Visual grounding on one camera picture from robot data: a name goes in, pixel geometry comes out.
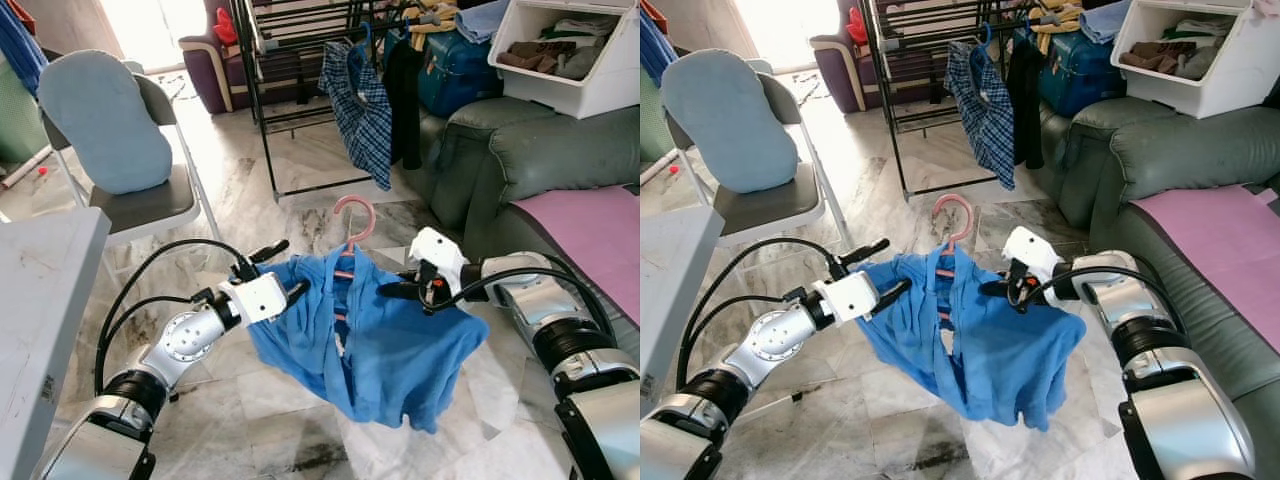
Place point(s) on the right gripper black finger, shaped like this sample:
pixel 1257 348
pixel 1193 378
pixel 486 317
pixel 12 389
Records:
pixel 998 290
pixel 397 292

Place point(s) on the white storage bin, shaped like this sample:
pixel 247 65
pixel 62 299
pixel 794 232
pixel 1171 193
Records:
pixel 600 90
pixel 1220 90

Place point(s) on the green leather sofa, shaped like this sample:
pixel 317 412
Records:
pixel 1170 150
pixel 540 150

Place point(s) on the pink mat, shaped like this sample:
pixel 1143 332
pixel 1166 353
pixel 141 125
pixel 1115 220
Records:
pixel 1220 250
pixel 590 240

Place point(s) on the grey white folding chair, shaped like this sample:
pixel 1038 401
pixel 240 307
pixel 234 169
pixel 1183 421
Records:
pixel 775 205
pixel 150 205

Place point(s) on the dark blue cloth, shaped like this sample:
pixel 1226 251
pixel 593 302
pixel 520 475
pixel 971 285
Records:
pixel 655 50
pixel 20 45

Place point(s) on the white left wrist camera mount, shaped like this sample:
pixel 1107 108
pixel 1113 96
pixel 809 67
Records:
pixel 260 298
pixel 848 297

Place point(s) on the blue plaid shirt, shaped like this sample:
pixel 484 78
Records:
pixel 985 120
pixel 365 120

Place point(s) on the black hanging garment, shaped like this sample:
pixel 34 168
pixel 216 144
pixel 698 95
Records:
pixel 1025 100
pixel 405 100

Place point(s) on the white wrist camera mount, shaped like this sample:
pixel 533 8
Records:
pixel 848 297
pixel 438 255
pixel 1032 252
pixel 260 298

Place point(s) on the light blue cloth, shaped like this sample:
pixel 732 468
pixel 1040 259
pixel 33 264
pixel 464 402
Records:
pixel 1105 18
pixel 485 18

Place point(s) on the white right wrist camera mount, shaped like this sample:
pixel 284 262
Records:
pixel 1032 252
pixel 438 255

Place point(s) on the blue suitcase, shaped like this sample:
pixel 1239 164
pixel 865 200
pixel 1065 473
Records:
pixel 460 75
pixel 1080 75

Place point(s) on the black metal drying rack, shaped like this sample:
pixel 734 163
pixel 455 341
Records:
pixel 889 120
pixel 265 120

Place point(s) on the white tube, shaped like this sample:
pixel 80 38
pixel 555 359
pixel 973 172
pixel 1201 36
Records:
pixel 655 168
pixel 25 170

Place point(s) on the blue garment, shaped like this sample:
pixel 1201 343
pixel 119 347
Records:
pixel 390 350
pixel 1000 350

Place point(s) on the pink plastic hanger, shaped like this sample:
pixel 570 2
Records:
pixel 353 200
pixel 952 198

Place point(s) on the brown folded cloth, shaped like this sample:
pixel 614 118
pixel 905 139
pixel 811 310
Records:
pixel 535 55
pixel 1150 55

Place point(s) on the small red cloth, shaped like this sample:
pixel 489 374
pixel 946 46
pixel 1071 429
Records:
pixel 226 25
pixel 860 25

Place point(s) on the light grey folding table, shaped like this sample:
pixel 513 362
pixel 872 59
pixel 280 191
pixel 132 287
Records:
pixel 675 290
pixel 40 300

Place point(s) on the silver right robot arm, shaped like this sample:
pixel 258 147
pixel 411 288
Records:
pixel 570 350
pixel 1170 380

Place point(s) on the yellow cloth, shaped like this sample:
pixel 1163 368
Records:
pixel 430 15
pixel 1055 12

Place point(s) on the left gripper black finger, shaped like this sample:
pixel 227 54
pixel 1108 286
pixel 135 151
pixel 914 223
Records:
pixel 893 290
pixel 865 251
pixel 298 290
pixel 270 251

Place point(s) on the blue plastic hanger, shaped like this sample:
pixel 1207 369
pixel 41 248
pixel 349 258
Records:
pixel 985 35
pixel 365 35

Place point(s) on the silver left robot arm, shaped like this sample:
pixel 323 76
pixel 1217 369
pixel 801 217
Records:
pixel 160 350
pixel 770 345

